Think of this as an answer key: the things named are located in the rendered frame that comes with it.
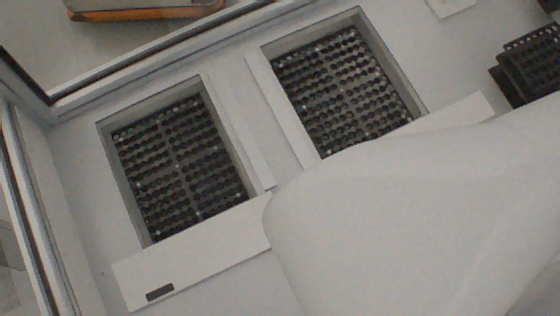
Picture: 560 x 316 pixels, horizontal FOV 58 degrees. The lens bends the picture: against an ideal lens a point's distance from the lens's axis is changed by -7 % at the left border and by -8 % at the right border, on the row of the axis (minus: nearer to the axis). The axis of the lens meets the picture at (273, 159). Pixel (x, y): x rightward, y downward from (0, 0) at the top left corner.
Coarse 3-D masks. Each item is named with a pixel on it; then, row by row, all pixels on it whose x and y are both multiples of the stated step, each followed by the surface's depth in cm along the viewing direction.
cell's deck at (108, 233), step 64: (384, 0) 96; (512, 0) 96; (192, 64) 94; (448, 64) 92; (64, 128) 91; (256, 128) 89; (64, 192) 87; (256, 192) 86; (128, 256) 83; (256, 256) 82
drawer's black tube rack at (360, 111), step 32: (288, 64) 98; (320, 64) 101; (352, 64) 97; (288, 96) 96; (320, 96) 99; (352, 96) 95; (384, 96) 95; (320, 128) 97; (352, 128) 93; (384, 128) 93
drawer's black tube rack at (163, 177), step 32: (160, 128) 95; (192, 128) 95; (128, 160) 93; (160, 160) 93; (192, 160) 93; (224, 160) 96; (160, 192) 91; (192, 192) 91; (224, 192) 91; (160, 224) 92; (192, 224) 89
